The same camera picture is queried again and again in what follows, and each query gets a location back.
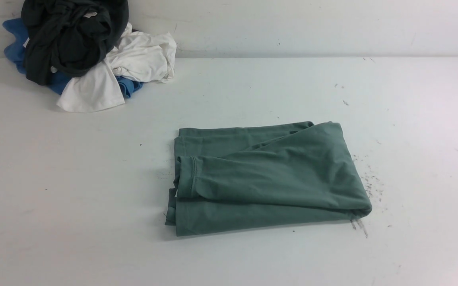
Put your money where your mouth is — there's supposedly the green long-sleeve top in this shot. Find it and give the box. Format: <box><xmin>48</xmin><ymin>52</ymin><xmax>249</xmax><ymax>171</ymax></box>
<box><xmin>165</xmin><ymin>122</ymin><xmax>373</xmax><ymax>237</ymax></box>

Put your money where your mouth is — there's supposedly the white crumpled garment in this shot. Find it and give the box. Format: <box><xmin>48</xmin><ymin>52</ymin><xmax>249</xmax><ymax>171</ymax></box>
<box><xmin>57</xmin><ymin>23</ymin><xmax>177</xmax><ymax>113</ymax></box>

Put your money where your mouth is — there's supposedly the black crumpled garment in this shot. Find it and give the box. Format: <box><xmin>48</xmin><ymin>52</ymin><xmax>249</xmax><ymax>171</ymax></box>
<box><xmin>21</xmin><ymin>0</ymin><xmax>129</xmax><ymax>85</ymax></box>

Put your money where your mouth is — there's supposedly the blue crumpled garment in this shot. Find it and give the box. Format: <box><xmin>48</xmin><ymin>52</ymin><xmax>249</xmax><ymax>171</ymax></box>
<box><xmin>2</xmin><ymin>18</ymin><xmax>145</xmax><ymax>98</ymax></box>

